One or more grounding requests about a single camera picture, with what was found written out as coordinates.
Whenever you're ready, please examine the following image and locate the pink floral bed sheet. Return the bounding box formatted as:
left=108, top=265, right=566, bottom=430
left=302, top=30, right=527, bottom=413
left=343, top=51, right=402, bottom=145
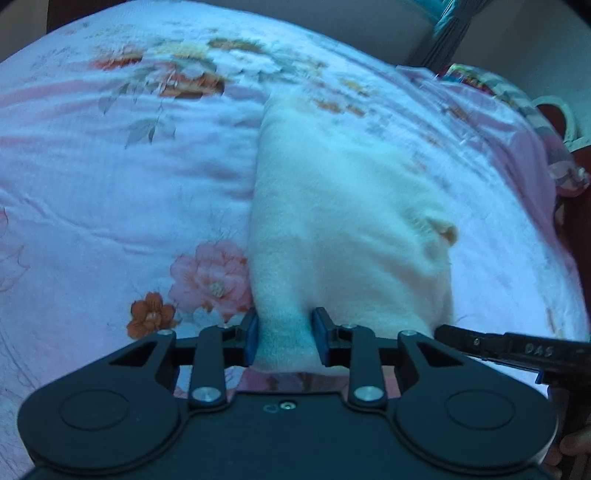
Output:
left=0, top=0, right=591, bottom=480

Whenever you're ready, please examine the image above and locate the grey curtain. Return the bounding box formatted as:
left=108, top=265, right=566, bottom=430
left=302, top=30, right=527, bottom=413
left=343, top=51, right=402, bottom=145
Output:
left=413, top=0, right=491, bottom=70

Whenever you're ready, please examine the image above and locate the pink blanket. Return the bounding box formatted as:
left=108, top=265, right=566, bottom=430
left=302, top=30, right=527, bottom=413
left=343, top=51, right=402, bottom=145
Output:
left=396, top=65, right=573, bottom=241

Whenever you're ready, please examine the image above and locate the person's right hand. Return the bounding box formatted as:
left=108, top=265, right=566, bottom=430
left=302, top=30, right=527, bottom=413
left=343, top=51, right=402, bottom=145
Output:
left=546, top=427, right=591, bottom=468

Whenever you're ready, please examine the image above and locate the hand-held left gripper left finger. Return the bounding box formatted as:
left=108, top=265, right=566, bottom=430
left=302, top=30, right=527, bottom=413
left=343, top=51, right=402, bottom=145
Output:
left=108, top=308, right=260, bottom=412

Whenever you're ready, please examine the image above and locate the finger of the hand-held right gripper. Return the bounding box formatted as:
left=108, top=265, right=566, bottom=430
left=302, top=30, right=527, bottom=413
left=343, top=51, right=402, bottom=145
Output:
left=435, top=324, right=509, bottom=366

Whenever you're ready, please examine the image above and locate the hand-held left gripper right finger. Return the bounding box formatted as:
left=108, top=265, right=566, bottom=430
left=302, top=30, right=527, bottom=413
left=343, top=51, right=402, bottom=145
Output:
left=311, top=307, right=465, bottom=412

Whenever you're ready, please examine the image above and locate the white knitted sweater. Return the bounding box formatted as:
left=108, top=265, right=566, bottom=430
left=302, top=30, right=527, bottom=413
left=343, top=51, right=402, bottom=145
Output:
left=247, top=95, right=459, bottom=374

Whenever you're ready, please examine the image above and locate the colourful patterned pillow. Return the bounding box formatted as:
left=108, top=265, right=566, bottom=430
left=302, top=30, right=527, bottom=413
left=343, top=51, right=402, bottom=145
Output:
left=438, top=64, right=591, bottom=199

